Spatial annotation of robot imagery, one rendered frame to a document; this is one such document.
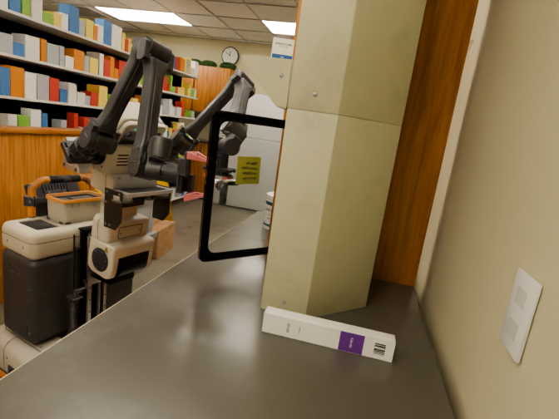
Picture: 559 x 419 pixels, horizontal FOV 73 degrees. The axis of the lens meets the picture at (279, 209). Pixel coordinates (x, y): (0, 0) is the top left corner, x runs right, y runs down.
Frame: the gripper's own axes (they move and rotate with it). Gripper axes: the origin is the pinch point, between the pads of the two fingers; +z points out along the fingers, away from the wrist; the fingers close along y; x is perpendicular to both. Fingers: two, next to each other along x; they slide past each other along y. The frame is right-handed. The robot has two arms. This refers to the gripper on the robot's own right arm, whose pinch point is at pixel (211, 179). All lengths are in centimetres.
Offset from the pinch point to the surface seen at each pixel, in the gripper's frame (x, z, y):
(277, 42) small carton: -10.3, 17.3, 35.6
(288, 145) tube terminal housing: -19.3, 24.7, 12.7
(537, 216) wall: -42, 66, 8
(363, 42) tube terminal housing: -17, 37, 35
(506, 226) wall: -32, 66, 4
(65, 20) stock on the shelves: 193, -220, 86
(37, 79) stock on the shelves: 166, -221, 34
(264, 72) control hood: -19.5, 17.7, 27.3
